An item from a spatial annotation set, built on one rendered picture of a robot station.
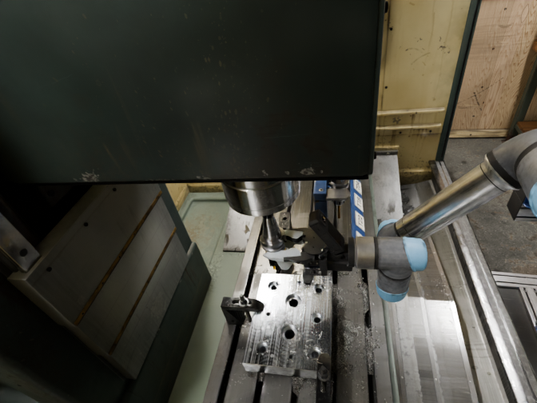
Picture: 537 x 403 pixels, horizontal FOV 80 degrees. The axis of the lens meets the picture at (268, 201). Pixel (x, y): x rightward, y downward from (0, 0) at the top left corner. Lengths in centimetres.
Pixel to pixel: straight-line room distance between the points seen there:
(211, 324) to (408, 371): 77
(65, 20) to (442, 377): 125
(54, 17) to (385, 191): 150
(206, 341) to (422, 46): 151
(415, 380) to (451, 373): 12
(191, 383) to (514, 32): 328
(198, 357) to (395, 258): 93
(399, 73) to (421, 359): 115
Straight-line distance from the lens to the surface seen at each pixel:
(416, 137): 180
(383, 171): 176
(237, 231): 169
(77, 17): 49
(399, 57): 161
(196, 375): 140
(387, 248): 76
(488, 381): 134
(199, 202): 210
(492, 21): 337
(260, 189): 57
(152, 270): 110
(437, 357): 127
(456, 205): 83
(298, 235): 79
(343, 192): 98
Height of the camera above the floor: 184
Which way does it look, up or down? 40 degrees down
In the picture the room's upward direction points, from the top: 11 degrees counter-clockwise
